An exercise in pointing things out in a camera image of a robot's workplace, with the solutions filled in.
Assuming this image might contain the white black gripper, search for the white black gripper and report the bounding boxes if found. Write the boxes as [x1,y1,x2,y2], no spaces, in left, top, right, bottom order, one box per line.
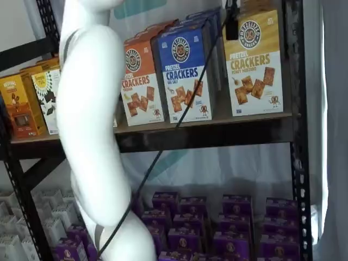
[224,0,241,41]

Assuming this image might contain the blue white pretzel crackers box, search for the blue white pretzel crackers box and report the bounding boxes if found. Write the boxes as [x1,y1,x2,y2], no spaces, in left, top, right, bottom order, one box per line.
[150,27,218,125]
[163,16,221,93]
[185,9,223,82]

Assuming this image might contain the orange white pretzel crackers box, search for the orange white pretzel crackers box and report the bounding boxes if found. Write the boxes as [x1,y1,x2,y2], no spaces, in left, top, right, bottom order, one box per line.
[120,38,166,127]
[145,18,181,32]
[134,26,166,43]

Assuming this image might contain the wooden shelf board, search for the wooden shelf board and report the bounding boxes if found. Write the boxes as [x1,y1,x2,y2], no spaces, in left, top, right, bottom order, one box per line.
[9,89,302,145]

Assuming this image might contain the purple Annie's snack box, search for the purple Annie's snack box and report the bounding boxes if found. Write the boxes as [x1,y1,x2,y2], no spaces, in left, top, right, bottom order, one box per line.
[179,196,208,219]
[265,197,298,218]
[151,191,180,216]
[259,235,300,261]
[262,216,300,238]
[158,251,192,261]
[51,237,88,261]
[191,252,216,261]
[172,213,206,236]
[167,227,203,253]
[218,214,253,234]
[66,223,92,244]
[221,194,253,216]
[147,225,168,247]
[213,232,256,260]
[140,208,172,232]
[86,241,99,261]

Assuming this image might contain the orange yellow snack box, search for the orange yellow snack box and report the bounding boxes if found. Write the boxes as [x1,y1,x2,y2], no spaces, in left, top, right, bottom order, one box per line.
[18,64,62,76]
[35,57,61,66]

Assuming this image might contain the purple boxes on lower shelf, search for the purple boxes on lower shelf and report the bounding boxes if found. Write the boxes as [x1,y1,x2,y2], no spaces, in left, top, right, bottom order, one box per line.
[130,190,300,261]

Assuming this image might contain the white sunflower print box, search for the white sunflower print box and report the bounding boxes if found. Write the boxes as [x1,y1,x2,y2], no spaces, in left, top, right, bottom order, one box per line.
[30,69,63,136]

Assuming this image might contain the orange Revival snack box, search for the orange Revival snack box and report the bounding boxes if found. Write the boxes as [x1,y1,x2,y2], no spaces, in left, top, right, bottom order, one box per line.
[0,73,46,139]

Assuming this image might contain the white carton box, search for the white carton box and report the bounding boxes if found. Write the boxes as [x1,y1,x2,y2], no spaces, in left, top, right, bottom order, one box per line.
[0,235,27,261]
[0,191,18,209]
[31,187,60,203]
[61,189,78,207]
[0,208,21,234]
[21,238,39,261]
[51,202,81,228]
[42,217,70,247]

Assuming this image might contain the white sheet with teal print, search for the white sheet with teal print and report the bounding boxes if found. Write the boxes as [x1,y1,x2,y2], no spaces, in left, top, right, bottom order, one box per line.
[24,0,296,199]

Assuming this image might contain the plain white curtain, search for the plain white curtain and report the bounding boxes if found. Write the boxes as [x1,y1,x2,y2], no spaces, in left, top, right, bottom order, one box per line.
[297,0,348,261]

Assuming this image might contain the black metal shelving frame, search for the black metal shelving frame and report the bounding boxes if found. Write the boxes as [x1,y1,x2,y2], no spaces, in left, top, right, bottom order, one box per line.
[0,0,313,261]

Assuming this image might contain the black cable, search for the black cable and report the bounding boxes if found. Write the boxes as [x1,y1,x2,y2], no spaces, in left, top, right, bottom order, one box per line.
[96,10,241,259]

